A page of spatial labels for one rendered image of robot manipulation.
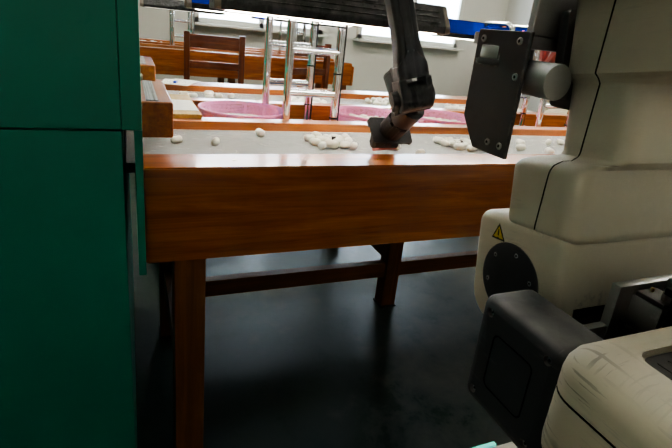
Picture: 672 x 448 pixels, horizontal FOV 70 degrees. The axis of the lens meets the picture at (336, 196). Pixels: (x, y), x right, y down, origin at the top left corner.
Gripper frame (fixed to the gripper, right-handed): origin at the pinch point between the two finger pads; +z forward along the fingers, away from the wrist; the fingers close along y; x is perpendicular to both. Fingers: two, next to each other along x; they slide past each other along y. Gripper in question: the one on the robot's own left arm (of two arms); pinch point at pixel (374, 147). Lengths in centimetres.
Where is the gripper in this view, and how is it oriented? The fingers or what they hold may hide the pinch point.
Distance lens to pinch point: 120.2
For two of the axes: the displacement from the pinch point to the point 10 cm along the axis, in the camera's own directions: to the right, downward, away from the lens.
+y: -9.2, 0.3, -3.8
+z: -3.5, 3.4, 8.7
